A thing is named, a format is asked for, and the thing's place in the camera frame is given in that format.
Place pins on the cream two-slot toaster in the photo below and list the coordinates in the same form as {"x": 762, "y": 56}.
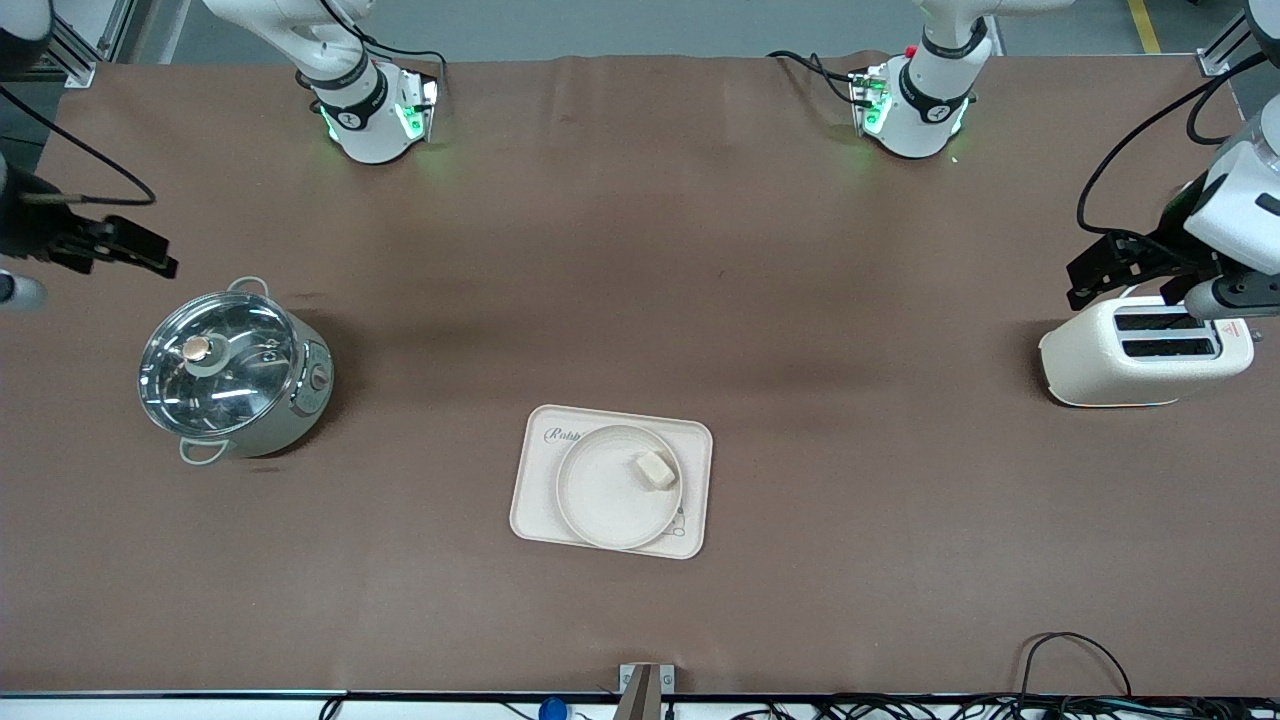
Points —
{"x": 1100, "y": 365}

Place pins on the pale green electric pot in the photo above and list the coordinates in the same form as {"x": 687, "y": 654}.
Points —
{"x": 300, "y": 400}

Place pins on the glass pot lid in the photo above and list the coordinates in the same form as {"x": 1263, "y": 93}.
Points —
{"x": 215, "y": 365}

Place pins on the cream rabbit print tray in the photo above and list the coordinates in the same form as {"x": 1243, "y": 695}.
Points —
{"x": 535, "y": 500}

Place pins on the blue round knob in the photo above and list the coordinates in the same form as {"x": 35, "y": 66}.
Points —
{"x": 552, "y": 710}

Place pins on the aluminium frame profile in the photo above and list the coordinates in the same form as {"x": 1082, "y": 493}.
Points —
{"x": 80, "y": 55}
{"x": 1215, "y": 62}

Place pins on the small pale bun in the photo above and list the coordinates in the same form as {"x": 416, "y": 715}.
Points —
{"x": 654, "y": 470}

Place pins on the round cream plate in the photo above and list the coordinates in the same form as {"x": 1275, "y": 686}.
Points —
{"x": 610, "y": 490}

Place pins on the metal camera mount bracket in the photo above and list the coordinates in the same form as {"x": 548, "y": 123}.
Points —
{"x": 645, "y": 690}

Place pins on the brown table mat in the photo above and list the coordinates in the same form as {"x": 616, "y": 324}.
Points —
{"x": 640, "y": 610}

